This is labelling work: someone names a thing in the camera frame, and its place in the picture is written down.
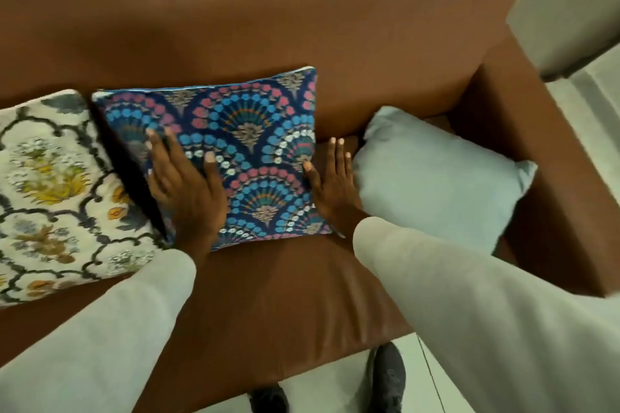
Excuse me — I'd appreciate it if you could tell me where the person's left hand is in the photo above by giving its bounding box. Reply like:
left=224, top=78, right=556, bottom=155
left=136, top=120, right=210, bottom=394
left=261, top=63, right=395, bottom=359
left=145, top=126, right=228, bottom=254

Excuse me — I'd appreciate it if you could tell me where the person's right hand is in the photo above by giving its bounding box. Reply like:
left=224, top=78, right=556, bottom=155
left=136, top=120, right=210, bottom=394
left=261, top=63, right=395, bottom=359
left=302, top=137, right=365, bottom=233

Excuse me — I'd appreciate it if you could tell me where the blue fan-patterned cushion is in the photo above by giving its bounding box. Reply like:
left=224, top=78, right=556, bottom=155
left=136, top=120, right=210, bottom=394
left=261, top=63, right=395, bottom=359
left=92, top=66, right=336, bottom=252

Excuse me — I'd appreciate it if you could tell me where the person's left forearm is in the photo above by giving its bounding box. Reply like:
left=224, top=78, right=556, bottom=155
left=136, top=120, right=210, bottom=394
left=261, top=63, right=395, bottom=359
left=0, top=230, right=220, bottom=413

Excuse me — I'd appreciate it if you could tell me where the person's right forearm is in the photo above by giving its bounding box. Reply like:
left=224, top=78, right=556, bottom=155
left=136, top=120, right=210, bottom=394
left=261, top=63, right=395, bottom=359
left=333, top=207, right=620, bottom=413

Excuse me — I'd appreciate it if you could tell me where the plain light blue cushion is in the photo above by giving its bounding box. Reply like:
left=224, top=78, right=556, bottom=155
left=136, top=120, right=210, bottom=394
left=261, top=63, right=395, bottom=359
left=352, top=106, right=538, bottom=257

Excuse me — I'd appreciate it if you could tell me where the white floral cushion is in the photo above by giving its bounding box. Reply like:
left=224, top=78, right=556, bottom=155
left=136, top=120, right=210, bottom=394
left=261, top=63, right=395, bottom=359
left=0, top=89, right=166, bottom=308

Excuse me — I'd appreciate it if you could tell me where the brown leather sofa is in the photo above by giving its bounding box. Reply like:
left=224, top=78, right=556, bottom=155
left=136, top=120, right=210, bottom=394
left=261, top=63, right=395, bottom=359
left=0, top=0, right=620, bottom=413

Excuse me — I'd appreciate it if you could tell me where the black shoe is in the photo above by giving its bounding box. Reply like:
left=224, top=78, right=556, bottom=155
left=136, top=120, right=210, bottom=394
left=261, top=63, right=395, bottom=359
left=367, top=342, right=407, bottom=413
left=248, top=383, right=290, bottom=413

